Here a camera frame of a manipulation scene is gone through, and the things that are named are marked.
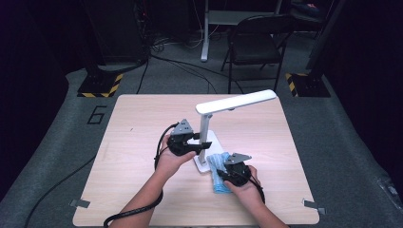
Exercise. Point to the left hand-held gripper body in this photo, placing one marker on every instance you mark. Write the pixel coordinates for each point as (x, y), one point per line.
(179, 144)

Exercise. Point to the white desk lamp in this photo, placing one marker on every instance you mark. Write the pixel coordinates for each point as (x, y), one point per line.
(234, 101)

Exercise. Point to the grey tape piece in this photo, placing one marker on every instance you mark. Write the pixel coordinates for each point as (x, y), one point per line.
(313, 205)
(80, 203)

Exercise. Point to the blue striped cloth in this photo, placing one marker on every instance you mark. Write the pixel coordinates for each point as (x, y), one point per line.
(218, 186)

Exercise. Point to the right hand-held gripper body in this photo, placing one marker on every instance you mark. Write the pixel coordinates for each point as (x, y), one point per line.
(237, 174)

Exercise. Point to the person's left hand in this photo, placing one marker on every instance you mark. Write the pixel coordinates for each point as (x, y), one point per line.
(168, 163)

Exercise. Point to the person's right hand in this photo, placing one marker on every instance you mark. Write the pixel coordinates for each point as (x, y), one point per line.
(250, 191)

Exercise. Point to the black folding chair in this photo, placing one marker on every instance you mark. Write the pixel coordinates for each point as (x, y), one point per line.
(253, 47)

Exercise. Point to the black stand with striped base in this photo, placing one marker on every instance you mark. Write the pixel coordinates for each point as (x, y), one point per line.
(98, 84)
(310, 85)

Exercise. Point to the white metal desk frame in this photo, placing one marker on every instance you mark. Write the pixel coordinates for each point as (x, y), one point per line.
(205, 38)

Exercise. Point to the dark cabinet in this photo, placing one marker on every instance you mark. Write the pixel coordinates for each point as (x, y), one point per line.
(117, 31)

